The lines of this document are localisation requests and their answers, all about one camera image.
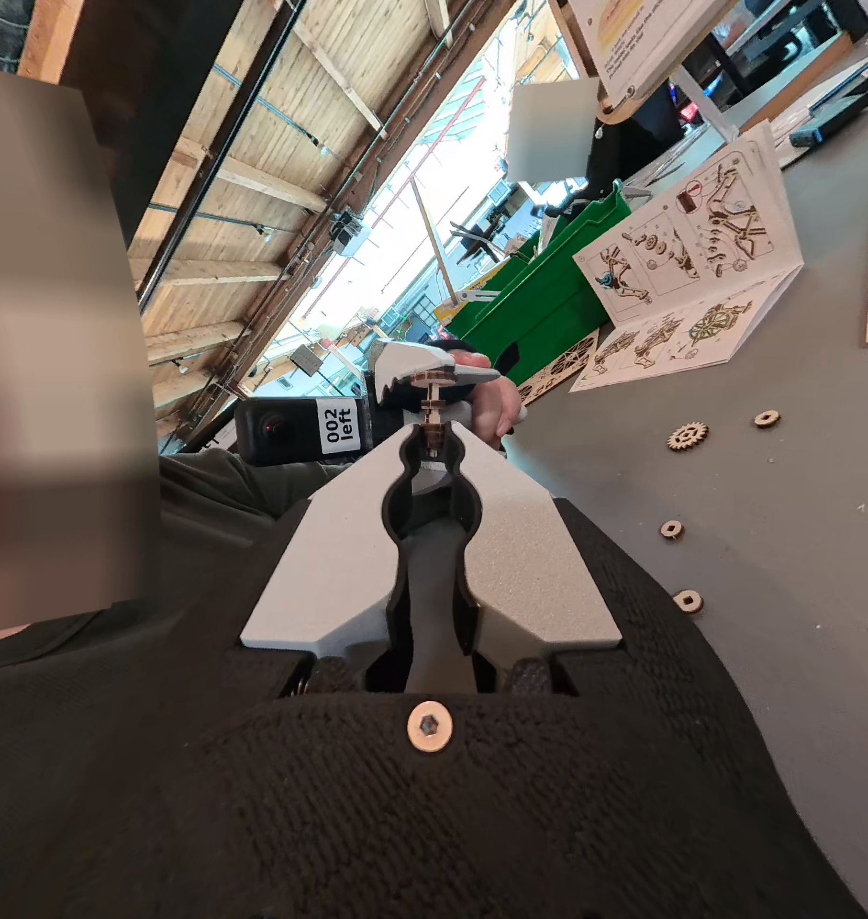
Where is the wooden pole with white bracket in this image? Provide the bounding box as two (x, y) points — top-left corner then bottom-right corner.
(409, 176), (503, 306)

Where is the person's left hand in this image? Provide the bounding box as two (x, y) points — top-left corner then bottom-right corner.
(452, 346), (526, 440)

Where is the wooden sheet with wheel parts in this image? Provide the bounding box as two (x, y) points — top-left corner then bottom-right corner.
(516, 330), (600, 406)

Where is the instruction booklet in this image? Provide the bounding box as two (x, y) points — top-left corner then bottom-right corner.
(569, 118), (807, 394)

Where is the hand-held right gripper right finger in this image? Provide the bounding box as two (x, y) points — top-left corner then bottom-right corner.
(437, 422), (626, 682)

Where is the instruction board on easel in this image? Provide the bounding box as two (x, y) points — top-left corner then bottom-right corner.
(549, 0), (855, 123)

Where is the wooden axle assembly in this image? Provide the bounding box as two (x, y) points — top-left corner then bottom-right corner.
(411, 370), (453, 460)

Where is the black and blue device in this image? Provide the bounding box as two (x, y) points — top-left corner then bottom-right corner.
(789, 93), (868, 148)

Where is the person's left forearm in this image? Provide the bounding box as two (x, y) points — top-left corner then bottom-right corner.
(157, 451), (356, 521)

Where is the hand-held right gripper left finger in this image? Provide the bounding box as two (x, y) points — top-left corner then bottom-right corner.
(239, 424), (435, 679)

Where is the large green plastic bin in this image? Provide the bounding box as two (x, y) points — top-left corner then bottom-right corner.
(445, 183), (632, 385)

